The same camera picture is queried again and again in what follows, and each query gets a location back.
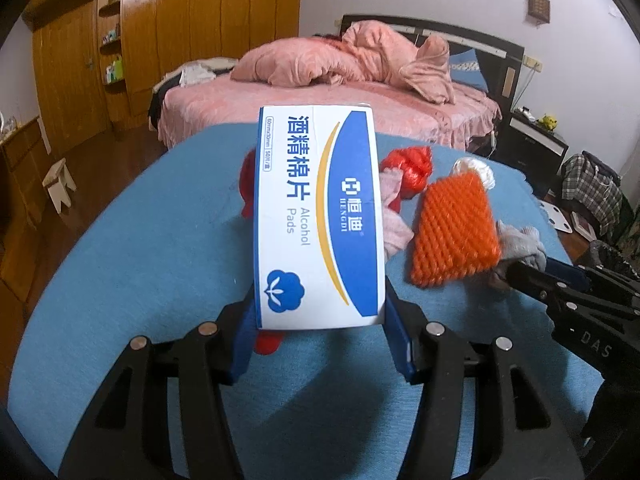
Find blue table cloth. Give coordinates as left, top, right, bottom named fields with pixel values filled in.
left=8, top=124, right=602, bottom=479

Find clothes pile on bed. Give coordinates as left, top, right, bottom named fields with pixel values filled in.
left=153, top=56, right=239, bottom=93

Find pink sock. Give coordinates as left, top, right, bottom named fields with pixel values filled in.
left=380, top=168, right=414, bottom=261

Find white small stool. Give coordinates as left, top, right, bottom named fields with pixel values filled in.
left=42, top=158, right=77, bottom=214

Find pink crumpled duvet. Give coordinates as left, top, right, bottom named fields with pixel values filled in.
left=231, top=20, right=457, bottom=104

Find red sock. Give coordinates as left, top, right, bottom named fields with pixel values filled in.
left=239, top=150, right=284, bottom=356

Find wooden wardrobe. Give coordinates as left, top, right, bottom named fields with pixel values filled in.
left=22, top=0, right=300, bottom=155

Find grey sock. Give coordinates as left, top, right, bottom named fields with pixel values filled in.
left=488, top=220, right=547, bottom=290

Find wall power socket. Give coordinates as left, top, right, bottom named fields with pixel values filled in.
left=522, top=55, right=542, bottom=73

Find red plastic bag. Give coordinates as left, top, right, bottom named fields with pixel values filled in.
left=380, top=145, right=433, bottom=200

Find bed with pink sheet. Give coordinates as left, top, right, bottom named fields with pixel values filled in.
left=149, top=74, right=502, bottom=151

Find brown wall lamp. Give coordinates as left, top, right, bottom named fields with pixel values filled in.
left=527, top=0, right=551, bottom=24

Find book on floor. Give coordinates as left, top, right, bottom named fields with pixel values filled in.
left=570, top=211, right=597, bottom=242

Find black nightstand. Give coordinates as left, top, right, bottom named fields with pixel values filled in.
left=491, top=110, right=568, bottom=198

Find blue pillow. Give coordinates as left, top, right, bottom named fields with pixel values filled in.
left=449, top=49, right=488, bottom=93

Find wooden side cabinet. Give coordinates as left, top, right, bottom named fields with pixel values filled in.
left=1, top=117, right=51, bottom=302

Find white bathroom scale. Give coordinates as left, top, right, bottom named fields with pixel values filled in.
left=539, top=200, right=573, bottom=234

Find yellow plush toy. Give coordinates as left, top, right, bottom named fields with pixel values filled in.
left=537, top=114, right=558, bottom=131

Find white blue alcohol pads box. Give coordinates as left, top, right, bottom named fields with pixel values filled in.
left=253, top=105, right=385, bottom=330

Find orange foam net sleeve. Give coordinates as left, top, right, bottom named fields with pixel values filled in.
left=409, top=171, right=501, bottom=288

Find plaid bag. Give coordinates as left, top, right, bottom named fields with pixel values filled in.
left=561, top=151, right=634, bottom=245

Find black bed headboard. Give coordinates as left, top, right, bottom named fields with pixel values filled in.
left=340, top=14, right=524, bottom=114

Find white crumpled tissue ball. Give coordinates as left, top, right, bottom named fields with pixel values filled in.
left=450, top=157, right=496, bottom=191

